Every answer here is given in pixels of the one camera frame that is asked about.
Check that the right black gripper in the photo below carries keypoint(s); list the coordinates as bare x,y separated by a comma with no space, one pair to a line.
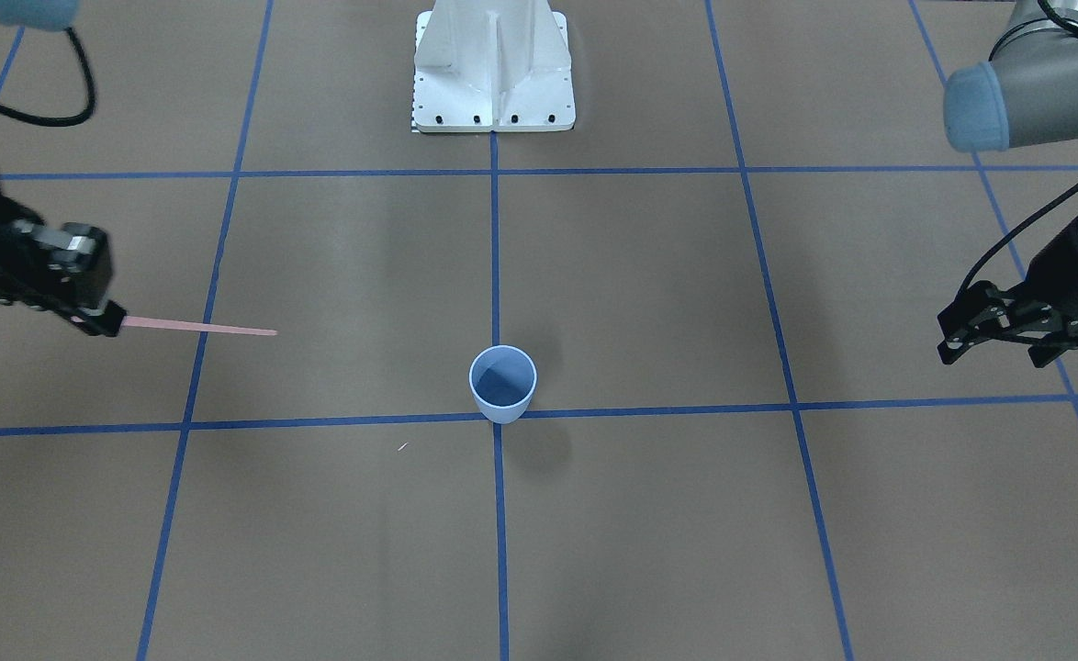
8,266

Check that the pink chopstick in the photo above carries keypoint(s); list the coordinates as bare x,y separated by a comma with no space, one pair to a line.
193,327

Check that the blue plastic cup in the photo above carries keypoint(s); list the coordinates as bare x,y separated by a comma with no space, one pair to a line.
502,380

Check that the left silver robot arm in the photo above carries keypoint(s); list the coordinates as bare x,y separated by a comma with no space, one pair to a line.
1024,94

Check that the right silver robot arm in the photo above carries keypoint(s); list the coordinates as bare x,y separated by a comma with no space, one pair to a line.
51,16

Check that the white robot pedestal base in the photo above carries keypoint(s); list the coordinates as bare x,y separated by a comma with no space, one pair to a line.
482,66

